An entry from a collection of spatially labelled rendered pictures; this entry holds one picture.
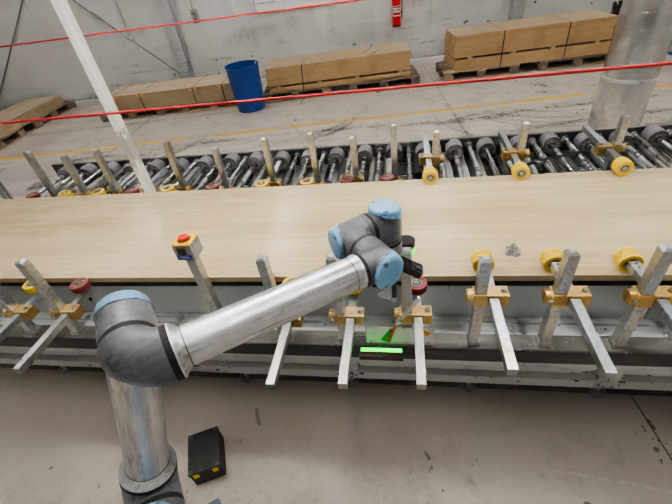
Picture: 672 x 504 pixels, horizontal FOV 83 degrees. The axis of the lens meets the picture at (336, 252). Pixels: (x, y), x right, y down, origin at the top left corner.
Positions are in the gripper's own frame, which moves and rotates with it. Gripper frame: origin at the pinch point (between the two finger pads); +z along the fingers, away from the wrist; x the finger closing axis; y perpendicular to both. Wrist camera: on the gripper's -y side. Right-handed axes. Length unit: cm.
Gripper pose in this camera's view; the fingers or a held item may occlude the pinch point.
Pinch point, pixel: (395, 298)
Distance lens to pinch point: 129.6
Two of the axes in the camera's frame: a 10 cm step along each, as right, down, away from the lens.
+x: -1.2, 6.3, -7.7
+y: -9.8, 0.2, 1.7
